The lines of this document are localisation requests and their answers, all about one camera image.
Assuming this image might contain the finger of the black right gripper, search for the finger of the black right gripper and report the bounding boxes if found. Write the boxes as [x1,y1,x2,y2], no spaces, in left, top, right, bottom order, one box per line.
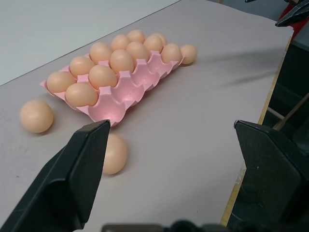
[275,0,309,28]

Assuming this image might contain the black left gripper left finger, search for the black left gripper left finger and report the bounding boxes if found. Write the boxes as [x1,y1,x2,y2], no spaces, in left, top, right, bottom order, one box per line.
[0,119,112,232]

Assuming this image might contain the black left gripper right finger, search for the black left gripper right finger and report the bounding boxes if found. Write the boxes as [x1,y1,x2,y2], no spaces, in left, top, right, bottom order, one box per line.
[226,119,309,232]

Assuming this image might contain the pink plastic egg tray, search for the pink plastic egg tray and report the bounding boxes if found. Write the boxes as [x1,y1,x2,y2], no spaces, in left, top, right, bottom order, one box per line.
[39,50,186,128]

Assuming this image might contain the beige egg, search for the beige egg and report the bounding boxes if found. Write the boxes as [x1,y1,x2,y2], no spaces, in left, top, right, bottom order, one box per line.
[126,29,146,44]
[155,33,168,46]
[19,99,54,134]
[143,35,164,54]
[65,83,99,109]
[88,64,118,89]
[101,133,129,175]
[46,72,77,94]
[89,42,113,63]
[161,43,183,64]
[180,44,197,65]
[110,49,135,74]
[70,56,96,77]
[126,41,150,61]
[111,34,131,52]

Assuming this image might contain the wooden table frame bar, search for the wooden table frame bar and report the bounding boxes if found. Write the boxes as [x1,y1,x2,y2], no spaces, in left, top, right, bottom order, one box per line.
[267,93,309,130]

